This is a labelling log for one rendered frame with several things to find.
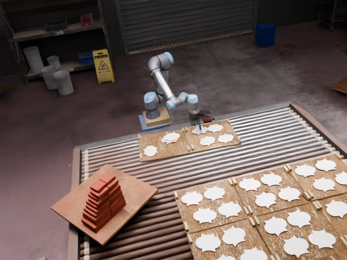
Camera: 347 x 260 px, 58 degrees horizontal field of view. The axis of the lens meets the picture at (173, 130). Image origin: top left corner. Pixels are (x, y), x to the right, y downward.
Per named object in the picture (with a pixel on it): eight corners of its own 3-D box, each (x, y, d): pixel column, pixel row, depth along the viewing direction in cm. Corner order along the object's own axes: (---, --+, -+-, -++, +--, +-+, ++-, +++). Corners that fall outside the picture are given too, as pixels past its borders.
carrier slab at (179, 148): (138, 137, 277) (138, 135, 276) (183, 130, 280) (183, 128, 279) (140, 162, 249) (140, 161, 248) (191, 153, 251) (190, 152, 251)
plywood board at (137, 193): (51, 209, 203) (50, 207, 202) (107, 165, 234) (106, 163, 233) (103, 246, 176) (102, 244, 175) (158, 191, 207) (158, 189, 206)
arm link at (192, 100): (192, 92, 257) (199, 95, 251) (194, 103, 263) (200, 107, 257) (185, 96, 254) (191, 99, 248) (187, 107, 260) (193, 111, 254)
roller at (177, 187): (82, 210, 220) (80, 205, 217) (331, 150, 246) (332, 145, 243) (82, 215, 216) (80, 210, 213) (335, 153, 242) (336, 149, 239)
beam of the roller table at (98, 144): (76, 151, 280) (74, 146, 276) (289, 106, 308) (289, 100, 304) (76, 157, 273) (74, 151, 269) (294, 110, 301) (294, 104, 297)
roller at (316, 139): (82, 195, 232) (80, 190, 229) (319, 139, 258) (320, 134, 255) (82, 199, 228) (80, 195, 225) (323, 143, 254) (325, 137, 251)
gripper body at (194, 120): (189, 122, 271) (188, 111, 264) (199, 120, 271) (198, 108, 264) (191, 127, 265) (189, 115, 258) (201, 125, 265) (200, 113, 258)
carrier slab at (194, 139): (184, 129, 281) (184, 128, 280) (227, 122, 284) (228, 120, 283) (192, 153, 252) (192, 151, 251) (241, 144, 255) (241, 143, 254)
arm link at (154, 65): (143, 57, 258) (172, 107, 250) (154, 53, 262) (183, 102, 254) (140, 64, 268) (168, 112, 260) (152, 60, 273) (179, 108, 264)
